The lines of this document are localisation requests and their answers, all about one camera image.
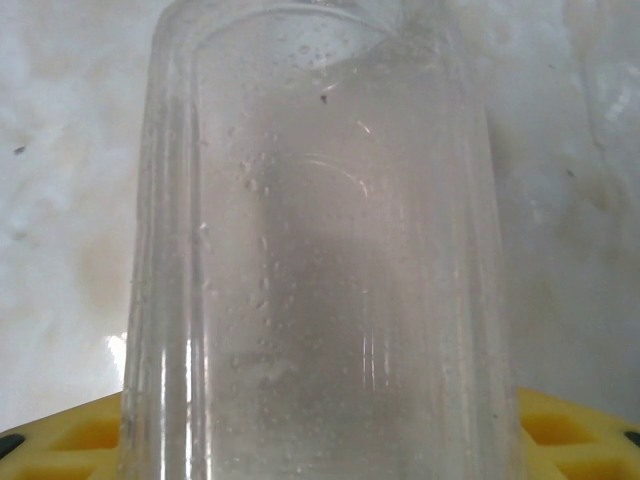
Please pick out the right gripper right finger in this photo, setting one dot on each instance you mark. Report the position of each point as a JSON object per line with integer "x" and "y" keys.
{"x": 580, "y": 440}

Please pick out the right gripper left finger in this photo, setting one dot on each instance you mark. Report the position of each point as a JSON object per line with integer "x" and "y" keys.
{"x": 60, "y": 445}

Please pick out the clear bottle red white label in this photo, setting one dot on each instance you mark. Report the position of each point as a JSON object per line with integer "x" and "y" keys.
{"x": 320, "y": 250}

